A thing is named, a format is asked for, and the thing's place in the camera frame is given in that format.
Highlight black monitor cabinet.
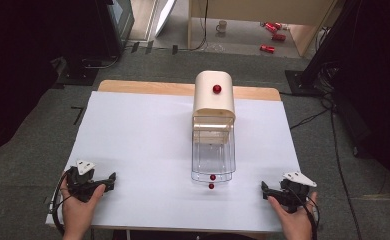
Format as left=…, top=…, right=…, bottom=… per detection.
left=94, top=0, right=136, bottom=58

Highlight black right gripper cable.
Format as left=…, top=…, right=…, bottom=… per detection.
left=291, top=188, right=321, bottom=240

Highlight cream drawer cabinet red knob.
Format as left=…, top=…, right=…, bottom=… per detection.
left=191, top=70, right=237, bottom=145

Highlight black floor cable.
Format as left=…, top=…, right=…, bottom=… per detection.
left=279, top=59, right=364, bottom=240

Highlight black hanging cable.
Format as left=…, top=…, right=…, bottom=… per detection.
left=179, top=0, right=209, bottom=52

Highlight white table cover sheet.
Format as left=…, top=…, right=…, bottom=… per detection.
left=45, top=91, right=301, bottom=233

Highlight light wooden shelf unit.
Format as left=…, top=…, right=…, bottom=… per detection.
left=187, top=0, right=338, bottom=58

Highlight dark curtain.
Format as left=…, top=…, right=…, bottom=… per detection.
left=329, top=0, right=390, bottom=204
left=0, top=0, right=99, bottom=159

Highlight beige mug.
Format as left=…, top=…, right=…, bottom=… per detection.
left=215, top=19, right=228, bottom=34

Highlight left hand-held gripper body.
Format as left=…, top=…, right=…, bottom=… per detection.
left=65, top=160, right=100, bottom=203

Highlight wooden table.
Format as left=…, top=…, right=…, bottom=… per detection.
left=97, top=79, right=282, bottom=102

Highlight black stand base plate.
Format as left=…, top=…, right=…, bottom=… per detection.
left=56, top=56, right=100, bottom=87

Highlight person's right hand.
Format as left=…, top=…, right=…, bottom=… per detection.
left=267, top=191, right=318, bottom=240

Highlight person's left hand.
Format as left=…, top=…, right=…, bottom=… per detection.
left=60, top=170, right=107, bottom=240

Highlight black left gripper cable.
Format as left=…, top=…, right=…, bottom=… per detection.
left=48, top=169, right=73, bottom=236

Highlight black metal stand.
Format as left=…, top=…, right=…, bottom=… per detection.
left=284, top=0, right=362, bottom=98

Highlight white leaning board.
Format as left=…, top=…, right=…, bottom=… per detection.
left=154, top=0, right=178, bottom=30

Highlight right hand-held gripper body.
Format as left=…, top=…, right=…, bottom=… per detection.
left=278, top=171, right=318, bottom=214

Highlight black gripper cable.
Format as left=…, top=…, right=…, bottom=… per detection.
left=48, top=169, right=73, bottom=236
left=291, top=188, right=321, bottom=240

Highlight clear plastic drawer red knob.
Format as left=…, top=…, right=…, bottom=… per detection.
left=190, top=128, right=237, bottom=191

